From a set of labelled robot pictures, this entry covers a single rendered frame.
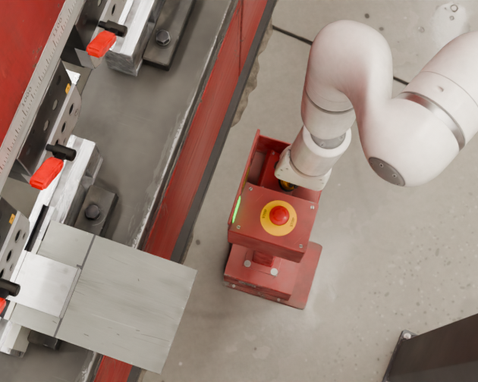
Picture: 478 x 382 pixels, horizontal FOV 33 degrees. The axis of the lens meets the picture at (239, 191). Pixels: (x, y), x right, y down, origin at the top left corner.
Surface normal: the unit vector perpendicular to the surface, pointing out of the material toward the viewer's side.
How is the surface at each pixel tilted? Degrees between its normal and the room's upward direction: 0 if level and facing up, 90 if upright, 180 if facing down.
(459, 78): 7
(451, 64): 29
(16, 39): 90
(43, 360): 0
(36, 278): 0
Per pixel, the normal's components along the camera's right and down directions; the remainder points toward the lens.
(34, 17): 0.95, 0.32
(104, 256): 0.02, -0.25
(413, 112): -0.30, -0.54
